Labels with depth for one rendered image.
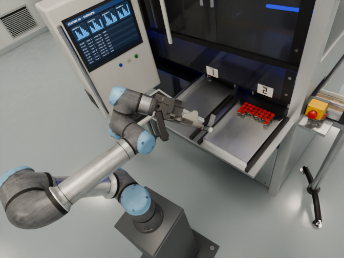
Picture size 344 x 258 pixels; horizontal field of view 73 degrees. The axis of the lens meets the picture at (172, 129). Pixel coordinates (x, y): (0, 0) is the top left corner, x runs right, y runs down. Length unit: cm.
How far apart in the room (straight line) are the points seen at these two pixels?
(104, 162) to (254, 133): 81
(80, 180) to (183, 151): 167
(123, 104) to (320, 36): 77
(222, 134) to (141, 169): 123
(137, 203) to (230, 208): 116
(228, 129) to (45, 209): 93
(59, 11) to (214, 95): 95
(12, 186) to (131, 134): 38
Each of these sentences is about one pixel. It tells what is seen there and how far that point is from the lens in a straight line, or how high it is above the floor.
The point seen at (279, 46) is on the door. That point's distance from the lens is 118.
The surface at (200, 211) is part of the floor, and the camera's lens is 203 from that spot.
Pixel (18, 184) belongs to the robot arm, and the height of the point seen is 134.
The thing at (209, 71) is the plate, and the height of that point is 101.
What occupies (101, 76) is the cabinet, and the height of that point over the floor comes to 111.
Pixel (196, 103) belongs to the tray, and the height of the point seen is 88.
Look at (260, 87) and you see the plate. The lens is 133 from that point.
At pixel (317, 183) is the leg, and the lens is 195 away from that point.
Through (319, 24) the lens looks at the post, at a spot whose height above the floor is 140.
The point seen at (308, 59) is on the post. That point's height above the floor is 126.
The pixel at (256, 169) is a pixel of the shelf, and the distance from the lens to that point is 118.
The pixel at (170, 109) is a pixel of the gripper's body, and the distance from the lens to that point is 86.
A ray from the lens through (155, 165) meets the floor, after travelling 231.
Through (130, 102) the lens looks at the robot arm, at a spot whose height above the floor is 135.
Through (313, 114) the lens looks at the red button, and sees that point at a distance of 126.
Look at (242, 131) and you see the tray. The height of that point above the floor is 88.
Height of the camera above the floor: 188
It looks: 47 degrees down
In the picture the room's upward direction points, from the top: 16 degrees counter-clockwise
